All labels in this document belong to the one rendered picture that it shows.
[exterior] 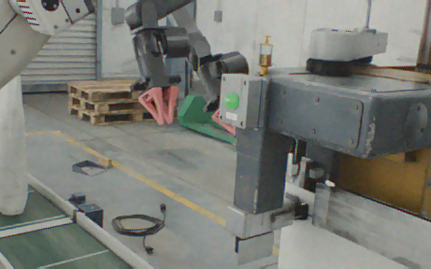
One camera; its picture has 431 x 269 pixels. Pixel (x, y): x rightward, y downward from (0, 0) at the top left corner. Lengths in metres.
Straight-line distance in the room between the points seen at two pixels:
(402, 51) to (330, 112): 6.01
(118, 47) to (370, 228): 8.53
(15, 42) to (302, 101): 0.66
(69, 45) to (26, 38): 7.70
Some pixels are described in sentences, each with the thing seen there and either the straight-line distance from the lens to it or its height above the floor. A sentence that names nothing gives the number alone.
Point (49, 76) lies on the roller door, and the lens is 8.86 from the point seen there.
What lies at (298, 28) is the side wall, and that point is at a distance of 7.89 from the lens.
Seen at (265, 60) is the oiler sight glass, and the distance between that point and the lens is 0.99.
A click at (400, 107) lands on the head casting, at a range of 0.87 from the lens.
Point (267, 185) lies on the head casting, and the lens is 1.01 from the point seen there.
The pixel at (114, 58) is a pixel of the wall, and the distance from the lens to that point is 9.38.
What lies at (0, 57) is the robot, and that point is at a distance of 1.24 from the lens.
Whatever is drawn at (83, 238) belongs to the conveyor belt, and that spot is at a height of 0.38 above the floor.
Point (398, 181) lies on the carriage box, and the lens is 1.15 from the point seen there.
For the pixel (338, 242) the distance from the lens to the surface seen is 1.11.
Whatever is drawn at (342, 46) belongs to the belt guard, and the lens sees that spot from 1.02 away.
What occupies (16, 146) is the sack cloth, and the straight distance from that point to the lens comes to 2.77.
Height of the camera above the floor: 1.44
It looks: 13 degrees down
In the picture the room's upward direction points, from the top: 4 degrees clockwise
